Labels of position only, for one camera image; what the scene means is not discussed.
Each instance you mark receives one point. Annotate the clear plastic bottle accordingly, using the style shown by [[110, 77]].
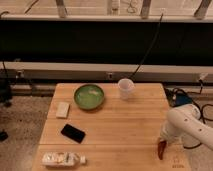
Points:
[[59, 159]]

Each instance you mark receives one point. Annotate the blue power box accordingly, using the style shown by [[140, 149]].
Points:
[[182, 100]]

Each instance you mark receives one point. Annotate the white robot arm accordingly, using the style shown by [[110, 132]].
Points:
[[185, 119]]

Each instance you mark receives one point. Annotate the translucent plastic cup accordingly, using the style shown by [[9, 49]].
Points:
[[126, 88]]

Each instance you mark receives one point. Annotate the black smartphone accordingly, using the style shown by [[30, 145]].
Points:
[[73, 133]]

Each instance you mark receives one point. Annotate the green bowl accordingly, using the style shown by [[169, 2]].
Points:
[[89, 96]]

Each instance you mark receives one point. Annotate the white sponge block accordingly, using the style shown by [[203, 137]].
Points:
[[62, 110]]

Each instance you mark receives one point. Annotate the black chair base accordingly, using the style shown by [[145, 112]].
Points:
[[5, 97]]

